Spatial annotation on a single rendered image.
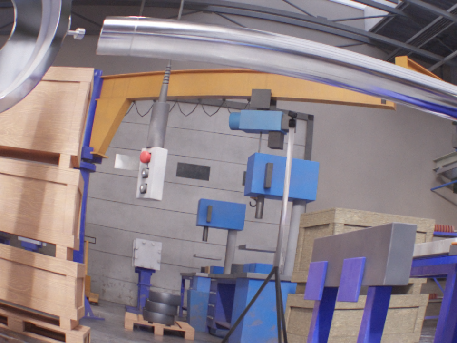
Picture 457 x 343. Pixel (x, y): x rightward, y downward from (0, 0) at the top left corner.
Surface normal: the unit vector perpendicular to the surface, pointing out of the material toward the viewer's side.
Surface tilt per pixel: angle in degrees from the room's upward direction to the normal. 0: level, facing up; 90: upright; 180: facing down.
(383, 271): 90
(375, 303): 90
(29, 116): 90
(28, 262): 90
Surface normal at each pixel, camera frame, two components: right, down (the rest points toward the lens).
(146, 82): -0.37, -0.17
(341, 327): 0.26, -0.11
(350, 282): -0.97, -0.14
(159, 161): 0.69, -0.03
